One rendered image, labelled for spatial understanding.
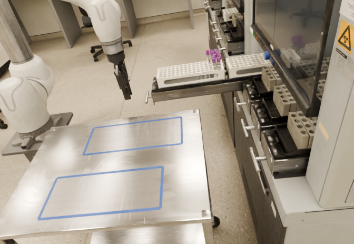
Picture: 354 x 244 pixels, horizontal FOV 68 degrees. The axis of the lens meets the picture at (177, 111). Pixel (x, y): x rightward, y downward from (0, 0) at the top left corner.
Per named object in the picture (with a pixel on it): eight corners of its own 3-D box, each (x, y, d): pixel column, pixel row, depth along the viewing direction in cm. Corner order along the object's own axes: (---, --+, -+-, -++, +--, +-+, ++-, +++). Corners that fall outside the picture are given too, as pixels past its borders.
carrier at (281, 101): (288, 118, 87) (290, 104, 84) (282, 119, 87) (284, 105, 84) (278, 98, 96) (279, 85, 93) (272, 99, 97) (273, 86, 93)
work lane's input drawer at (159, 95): (295, 70, 125) (298, 54, 120) (307, 86, 114) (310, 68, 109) (147, 91, 132) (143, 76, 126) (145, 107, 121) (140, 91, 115)
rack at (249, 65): (291, 61, 120) (292, 48, 116) (299, 71, 112) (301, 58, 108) (226, 70, 123) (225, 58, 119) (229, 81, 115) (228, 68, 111)
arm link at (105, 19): (123, 40, 104) (124, 29, 114) (111, -1, 94) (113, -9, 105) (96, 45, 103) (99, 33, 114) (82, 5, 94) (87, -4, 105)
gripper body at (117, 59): (121, 54, 107) (127, 74, 113) (124, 46, 114) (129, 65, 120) (104, 56, 108) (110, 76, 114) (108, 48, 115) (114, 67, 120)
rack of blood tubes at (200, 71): (222, 70, 123) (221, 58, 119) (225, 81, 115) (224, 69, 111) (159, 79, 125) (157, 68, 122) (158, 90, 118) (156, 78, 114)
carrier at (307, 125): (315, 151, 75) (318, 136, 71) (307, 152, 75) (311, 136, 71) (300, 125, 84) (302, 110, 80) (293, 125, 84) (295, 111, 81)
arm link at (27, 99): (9, 137, 115) (-21, 96, 102) (22, 113, 130) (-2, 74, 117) (46, 129, 115) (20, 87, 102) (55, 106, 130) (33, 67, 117)
